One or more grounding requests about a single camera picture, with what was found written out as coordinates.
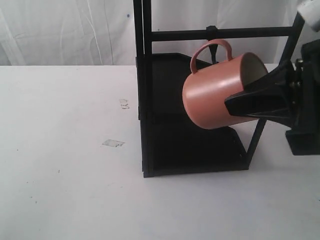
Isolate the clear tape piece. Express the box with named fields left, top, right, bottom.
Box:
left=102, top=139, right=125, bottom=148

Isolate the terracotta pink mug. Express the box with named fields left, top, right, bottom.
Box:
left=182, top=39, right=268, bottom=130

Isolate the black metal rack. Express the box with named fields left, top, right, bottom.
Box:
left=133, top=0, right=305, bottom=178

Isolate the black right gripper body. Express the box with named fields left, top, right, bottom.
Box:
left=285, top=39, right=320, bottom=156

